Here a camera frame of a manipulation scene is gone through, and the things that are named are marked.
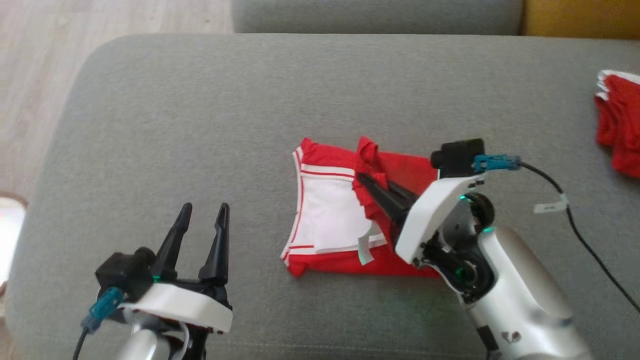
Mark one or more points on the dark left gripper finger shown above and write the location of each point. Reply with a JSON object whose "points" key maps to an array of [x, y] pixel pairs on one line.
{"points": [[217, 250], [172, 250]]}

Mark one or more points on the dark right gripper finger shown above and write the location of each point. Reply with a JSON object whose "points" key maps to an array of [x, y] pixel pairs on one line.
{"points": [[387, 202], [404, 192]]}

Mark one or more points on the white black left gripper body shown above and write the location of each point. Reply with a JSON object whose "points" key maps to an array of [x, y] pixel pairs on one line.
{"points": [[190, 307]]}

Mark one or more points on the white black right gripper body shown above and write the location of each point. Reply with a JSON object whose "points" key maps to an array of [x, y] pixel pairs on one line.
{"points": [[435, 220]]}

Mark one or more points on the red white T-shirt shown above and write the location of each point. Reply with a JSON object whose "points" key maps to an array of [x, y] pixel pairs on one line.
{"points": [[330, 210]]}

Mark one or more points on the red shorts with white waistband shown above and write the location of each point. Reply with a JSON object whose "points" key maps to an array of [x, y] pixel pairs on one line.
{"points": [[622, 130]]}

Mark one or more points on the white round floor object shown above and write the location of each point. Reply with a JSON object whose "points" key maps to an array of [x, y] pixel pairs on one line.
{"points": [[10, 240]]}

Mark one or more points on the yellow sofa backrest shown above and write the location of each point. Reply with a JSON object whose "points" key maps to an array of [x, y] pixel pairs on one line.
{"points": [[580, 17]]}

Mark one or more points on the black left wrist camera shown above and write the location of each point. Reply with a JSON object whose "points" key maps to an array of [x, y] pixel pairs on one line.
{"points": [[125, 272]]}

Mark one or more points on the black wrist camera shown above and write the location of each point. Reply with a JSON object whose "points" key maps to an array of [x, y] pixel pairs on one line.
{"points": [[125, 272], [457, 157]]}

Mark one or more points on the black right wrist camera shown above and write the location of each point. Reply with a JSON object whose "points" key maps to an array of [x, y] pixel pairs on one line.
{"points": [[457, 157]]}

